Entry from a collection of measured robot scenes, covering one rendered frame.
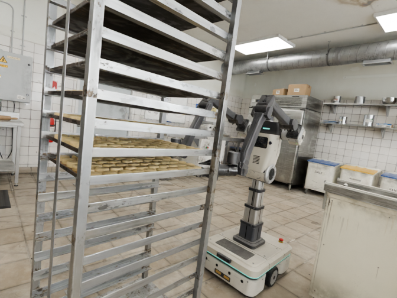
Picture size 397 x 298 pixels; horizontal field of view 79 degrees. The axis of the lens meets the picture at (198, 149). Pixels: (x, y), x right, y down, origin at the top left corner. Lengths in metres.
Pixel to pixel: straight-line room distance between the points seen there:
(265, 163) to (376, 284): 0.97
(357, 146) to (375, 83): 1.28
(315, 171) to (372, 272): 3.79
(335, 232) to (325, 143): 4.40
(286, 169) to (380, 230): 3.84
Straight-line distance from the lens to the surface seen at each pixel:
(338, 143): 6.08
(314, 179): 5.56
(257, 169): 1.93
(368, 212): 1.83
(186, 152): 1.03
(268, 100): 1.45
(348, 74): 6.27
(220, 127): 1.13
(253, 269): 1.88
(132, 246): 1.01
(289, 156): 5.48
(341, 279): 1.99
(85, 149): 0.77
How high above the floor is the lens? 1.18
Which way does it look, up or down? 6 degrees down
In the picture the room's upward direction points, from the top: 7 degrees clockwise
